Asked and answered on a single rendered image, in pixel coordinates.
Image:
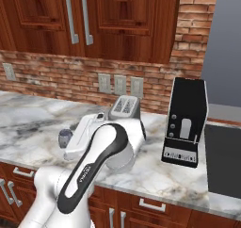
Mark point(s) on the silver toaster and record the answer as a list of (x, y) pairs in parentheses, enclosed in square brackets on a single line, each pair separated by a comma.
[(125, 107)]

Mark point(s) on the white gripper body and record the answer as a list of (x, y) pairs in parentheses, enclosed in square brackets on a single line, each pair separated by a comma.
[(80, 137)]

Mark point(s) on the wooden base cupboard door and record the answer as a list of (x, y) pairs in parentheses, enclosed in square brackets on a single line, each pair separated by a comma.
[(150, 224), (25, 191), (102, 216), (2, 206)]

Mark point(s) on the grey wall outlet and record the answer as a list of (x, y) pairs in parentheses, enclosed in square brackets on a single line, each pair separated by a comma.
[(136, 87), (120, 85), (9, 71), (104, 83)]

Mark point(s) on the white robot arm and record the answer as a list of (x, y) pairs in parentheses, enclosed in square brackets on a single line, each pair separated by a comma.
[(94, 156)]

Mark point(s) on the wooden wall cupboard door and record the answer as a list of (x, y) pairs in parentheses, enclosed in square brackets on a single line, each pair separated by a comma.
[(34, 18), (135, 21)]

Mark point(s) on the black coffee machine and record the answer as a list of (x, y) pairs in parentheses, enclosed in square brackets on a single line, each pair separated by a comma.
[(188, 103)]

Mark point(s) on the wooden drawer front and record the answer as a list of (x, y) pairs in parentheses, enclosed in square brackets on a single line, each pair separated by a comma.
[(175, 208), (8, 170), (113, 195)]

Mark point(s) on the clear wine glass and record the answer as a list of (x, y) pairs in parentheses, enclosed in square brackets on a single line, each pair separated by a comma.
[(65, 137)]

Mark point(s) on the black hob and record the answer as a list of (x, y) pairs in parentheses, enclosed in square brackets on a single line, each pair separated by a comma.
[(224, 159)]

